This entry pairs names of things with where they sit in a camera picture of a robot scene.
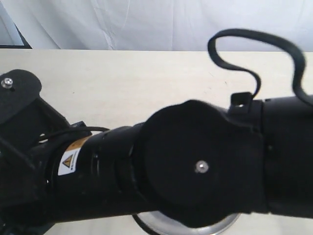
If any white fabric backdrop curtain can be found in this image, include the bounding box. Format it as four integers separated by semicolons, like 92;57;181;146
0;0;313;51

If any round stainless steel plate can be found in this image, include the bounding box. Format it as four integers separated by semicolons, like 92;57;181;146
132;211;240;235

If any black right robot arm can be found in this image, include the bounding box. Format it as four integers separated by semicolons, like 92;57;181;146
0;93;313;229

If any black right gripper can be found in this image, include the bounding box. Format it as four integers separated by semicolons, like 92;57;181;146
0;96;71;235

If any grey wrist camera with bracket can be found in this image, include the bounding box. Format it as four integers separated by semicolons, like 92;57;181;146
0;69;42;124

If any dark frame behind table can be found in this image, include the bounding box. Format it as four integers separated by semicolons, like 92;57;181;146
0;25;32;49

